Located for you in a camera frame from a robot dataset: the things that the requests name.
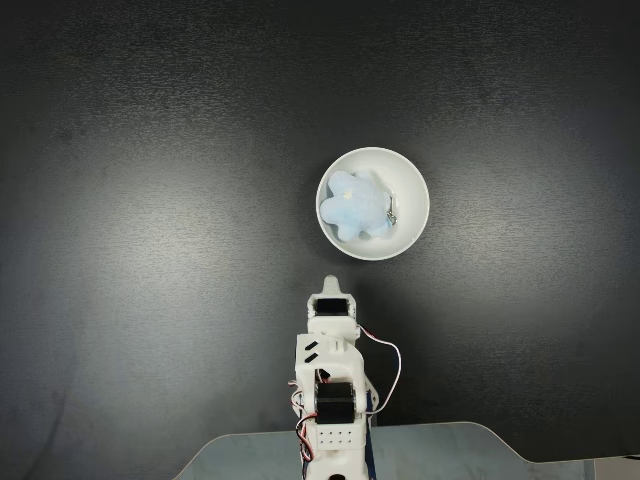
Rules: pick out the skyblue plush doll with clasp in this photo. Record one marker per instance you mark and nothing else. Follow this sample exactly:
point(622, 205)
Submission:
point(350, 205)

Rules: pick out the white bowl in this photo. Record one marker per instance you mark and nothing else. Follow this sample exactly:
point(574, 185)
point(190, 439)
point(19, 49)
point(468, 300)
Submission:
point(400, 170)

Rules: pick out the blue clamp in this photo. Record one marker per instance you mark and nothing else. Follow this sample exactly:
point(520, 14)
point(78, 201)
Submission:
point(371, 450)

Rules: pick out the translucent table cutout panel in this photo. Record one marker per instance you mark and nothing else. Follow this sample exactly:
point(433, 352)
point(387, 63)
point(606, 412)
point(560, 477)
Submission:
point(440, 450)

